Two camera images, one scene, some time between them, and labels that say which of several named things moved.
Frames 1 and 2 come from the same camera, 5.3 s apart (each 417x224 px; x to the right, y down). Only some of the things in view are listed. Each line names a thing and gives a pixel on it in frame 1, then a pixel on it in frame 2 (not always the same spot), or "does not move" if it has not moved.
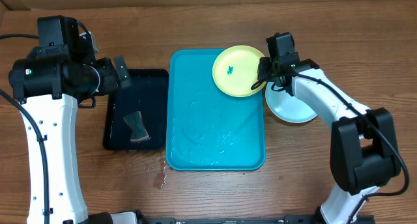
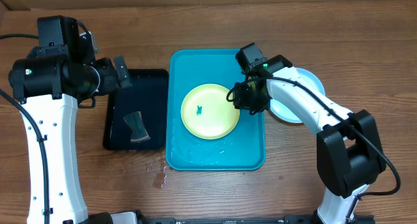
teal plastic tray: x=207 y=129 does not move
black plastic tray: x=148 y=95 does not move
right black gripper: x=265 y=66 → x=242 y=103
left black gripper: x=111 y=81 does not move
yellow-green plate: x=235 y=70 → x=206 y=112
